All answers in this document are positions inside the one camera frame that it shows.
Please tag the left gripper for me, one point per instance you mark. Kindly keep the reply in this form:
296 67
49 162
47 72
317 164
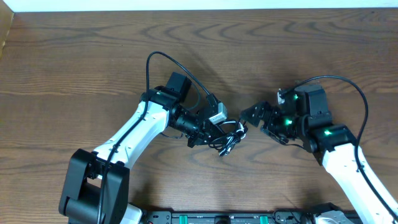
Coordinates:
202 131

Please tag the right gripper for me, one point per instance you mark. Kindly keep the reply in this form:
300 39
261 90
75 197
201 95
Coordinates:
273 111

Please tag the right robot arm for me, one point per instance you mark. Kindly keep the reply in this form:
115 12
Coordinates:
303 114

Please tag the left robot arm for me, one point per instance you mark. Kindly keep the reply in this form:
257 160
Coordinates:
96 186

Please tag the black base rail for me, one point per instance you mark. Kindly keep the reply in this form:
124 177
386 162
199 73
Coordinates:
279 216

